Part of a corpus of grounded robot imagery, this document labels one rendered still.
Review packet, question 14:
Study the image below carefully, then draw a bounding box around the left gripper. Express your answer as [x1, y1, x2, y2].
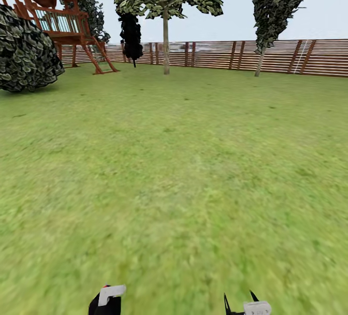
[88, 293, 121, 315]

